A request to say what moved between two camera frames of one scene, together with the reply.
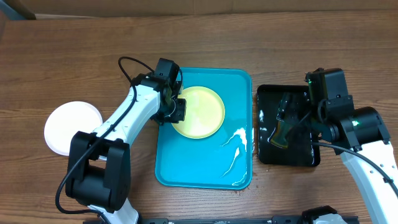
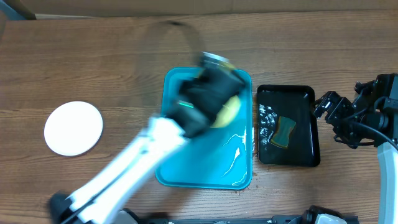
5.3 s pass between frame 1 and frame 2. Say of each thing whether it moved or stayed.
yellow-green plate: moved
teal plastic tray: stayed
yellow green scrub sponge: stayed
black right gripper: moved
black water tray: stayed
